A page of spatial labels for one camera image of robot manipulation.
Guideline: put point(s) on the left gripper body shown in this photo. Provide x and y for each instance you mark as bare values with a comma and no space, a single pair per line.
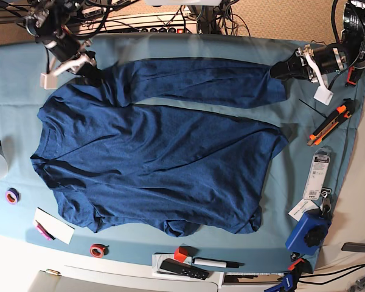
312,67

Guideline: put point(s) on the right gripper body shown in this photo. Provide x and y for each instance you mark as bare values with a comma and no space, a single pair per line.
72,66

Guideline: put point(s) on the dark blue t-shirt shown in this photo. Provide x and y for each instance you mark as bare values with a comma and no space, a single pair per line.
110,159

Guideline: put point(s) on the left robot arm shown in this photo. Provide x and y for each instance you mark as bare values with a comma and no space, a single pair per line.
324,64

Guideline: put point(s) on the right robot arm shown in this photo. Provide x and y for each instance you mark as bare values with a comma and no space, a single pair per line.
46,22

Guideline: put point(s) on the orange black utility knife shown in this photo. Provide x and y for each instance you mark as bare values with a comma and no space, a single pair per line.
336,118

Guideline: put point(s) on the orange black clamp top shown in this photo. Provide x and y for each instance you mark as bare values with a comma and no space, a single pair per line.
354,74

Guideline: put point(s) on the packaged tool blister pack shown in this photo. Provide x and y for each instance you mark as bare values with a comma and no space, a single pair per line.
317,173

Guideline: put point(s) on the power strip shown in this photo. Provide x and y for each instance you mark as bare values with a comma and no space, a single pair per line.
171,22

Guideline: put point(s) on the white label card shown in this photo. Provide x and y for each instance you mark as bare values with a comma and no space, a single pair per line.
302,207

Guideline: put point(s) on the purple tape roll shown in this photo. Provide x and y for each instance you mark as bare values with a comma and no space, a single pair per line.
12,196

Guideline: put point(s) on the blue box with knob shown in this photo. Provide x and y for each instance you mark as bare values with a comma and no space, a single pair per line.
309,233

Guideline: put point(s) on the white paper card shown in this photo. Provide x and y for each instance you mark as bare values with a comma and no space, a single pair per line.
54,226

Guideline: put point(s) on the black phone device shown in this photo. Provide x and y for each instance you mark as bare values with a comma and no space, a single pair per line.
353,247

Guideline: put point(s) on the red tape roll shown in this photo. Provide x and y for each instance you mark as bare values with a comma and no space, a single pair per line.
98,250

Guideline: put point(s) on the orange clamp bottom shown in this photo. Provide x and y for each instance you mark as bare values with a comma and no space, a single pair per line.
299,263

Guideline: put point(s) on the blue spring clamp bottom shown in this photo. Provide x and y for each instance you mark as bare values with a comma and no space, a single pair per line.
287,284

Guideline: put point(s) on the red cube block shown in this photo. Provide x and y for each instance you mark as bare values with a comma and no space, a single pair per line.
181,254

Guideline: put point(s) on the black remote control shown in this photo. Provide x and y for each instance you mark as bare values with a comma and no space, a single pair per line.
183,269

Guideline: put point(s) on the white marker pen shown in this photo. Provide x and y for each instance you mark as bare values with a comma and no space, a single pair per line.
216,263

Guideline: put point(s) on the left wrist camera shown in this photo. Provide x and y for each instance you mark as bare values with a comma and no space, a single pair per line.
323,95

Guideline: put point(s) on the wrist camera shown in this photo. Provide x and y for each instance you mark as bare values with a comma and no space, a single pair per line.
323,95
48,81

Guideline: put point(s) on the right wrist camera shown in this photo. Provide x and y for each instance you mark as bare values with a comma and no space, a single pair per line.
48,81

